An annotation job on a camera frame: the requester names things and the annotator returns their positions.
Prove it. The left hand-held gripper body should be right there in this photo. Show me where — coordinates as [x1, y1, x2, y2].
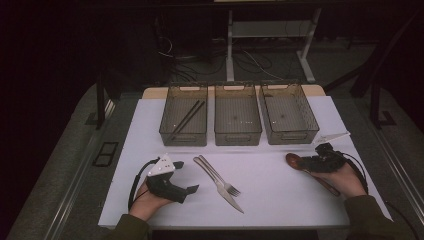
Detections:
[145, 153, 188, 204]

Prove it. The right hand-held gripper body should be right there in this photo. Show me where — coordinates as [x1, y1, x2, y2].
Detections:
[309, 131, 352, 174]

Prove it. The brown wooden spoon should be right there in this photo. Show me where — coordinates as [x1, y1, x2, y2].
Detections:
[285, 152, 342, 198]

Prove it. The silver table knife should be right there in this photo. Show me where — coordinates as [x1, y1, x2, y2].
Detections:
[192, 156, 245, 214]

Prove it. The black chopstick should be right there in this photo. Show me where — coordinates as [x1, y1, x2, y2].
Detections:
[169, 99, 201, 141]
[171, 100, 206, 140]

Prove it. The smoky clear plastic bin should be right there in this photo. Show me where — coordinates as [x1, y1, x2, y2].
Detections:
[258, 81, 320, 146]
[213, 83, 263, 147]
[159, 83, 209, 147]

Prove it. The person's left hand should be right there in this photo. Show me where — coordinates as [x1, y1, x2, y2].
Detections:
[128, 178, 173, 222]

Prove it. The white table cover board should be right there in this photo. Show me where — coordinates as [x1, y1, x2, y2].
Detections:
[98, 95, 395, 230]

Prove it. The silver fork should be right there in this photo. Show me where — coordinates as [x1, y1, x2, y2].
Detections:
[198, 154, 242, 197]

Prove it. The black metal stand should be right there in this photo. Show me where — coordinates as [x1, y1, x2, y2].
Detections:
[349, 79, 398, 130]

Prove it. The left hand-held gripper black cable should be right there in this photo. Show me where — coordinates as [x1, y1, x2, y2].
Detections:
[127, 157, 160, 211]

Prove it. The hand-held gripper black cable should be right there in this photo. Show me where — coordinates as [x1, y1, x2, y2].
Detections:
[127, 157, 160, 211]
[342, 151, 370, 195]

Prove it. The right hand-held gripper black cable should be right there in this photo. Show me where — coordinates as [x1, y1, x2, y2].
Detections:
[342, 151, 370, 195]

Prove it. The metal floor rail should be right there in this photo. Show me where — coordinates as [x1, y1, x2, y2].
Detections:
[43, 99, 118, 240]
[368, 119, 424, 216]

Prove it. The black floor cable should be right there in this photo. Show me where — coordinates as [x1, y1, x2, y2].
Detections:
[384, 200, 422, 240]

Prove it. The bundle of floor cables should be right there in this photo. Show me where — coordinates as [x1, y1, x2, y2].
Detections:
[156, 34, 284, 84]

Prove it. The white metal desk frame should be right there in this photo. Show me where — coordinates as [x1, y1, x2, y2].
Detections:
[225, 8, 323, 84]

